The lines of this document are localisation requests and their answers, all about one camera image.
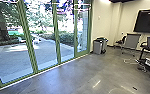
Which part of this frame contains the green framed glass door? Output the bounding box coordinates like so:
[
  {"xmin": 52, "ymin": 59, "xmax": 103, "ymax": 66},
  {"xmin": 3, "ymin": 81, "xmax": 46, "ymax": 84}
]
[{"xmin": 0, "ymin": 0, "xmax": 93, "ymax": 92}]

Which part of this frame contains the green garden hedge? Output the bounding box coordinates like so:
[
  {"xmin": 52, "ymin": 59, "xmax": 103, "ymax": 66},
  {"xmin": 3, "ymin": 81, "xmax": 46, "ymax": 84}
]
[{"xmin": 43, "ymin": 31, "xmax": 75, "ymax": 47}]

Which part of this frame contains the large green tree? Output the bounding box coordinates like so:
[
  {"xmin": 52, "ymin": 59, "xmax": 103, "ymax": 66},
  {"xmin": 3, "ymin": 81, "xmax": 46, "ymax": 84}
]
[{"xmin": 0, "ymin": 0, "xmax": 24, "ymax": 43}]

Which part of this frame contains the black wall television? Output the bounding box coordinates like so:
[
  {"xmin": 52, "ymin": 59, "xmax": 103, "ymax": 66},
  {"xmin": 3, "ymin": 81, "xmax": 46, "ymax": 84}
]
[{"xmin": 133, "ymin": 7, "xmax": 150, "ymax": 34}]

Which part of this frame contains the grey indoor trash bin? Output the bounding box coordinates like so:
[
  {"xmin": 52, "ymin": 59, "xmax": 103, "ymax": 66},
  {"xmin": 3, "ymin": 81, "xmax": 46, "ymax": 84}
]
[{"xmin": 92, "ymin": 39, "xmax": 104, "ymax": 56}]

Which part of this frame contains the white wall switch plate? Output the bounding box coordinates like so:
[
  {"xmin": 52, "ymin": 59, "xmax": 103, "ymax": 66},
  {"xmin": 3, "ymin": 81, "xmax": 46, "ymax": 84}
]
[{"xmin": 97, "ymin": 13, "xmax": 102, "ymax": 19}]

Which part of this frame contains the small black swivel chair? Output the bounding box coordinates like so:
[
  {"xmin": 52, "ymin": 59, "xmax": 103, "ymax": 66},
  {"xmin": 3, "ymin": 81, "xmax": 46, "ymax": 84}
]
[{"xmin": 114, "ymin": 35, "xmax": 127, "ymax": 50}]

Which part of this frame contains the black bin with green lid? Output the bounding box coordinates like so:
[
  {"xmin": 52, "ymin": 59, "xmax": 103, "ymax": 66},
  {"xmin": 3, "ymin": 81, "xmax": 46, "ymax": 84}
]
[{"xmin": 97, "ymin": 36, "xmax": 110, "ymax": 54}]

